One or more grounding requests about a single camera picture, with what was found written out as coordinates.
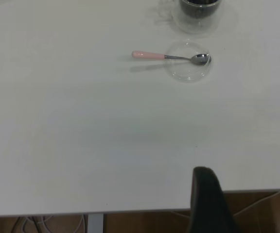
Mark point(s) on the clear glass lid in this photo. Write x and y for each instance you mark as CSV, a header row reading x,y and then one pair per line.
x,y
191,74

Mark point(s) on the grey metal table leg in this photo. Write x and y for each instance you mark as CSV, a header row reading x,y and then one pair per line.
x,y
95,223

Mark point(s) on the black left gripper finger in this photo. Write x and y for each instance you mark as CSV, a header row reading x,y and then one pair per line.
x,y
208,204

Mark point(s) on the dark coffee beans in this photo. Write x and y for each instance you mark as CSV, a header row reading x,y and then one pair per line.
x,y
198,9

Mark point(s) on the clear double wall glass cup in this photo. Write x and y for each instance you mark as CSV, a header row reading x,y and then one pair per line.
x,y
194,26

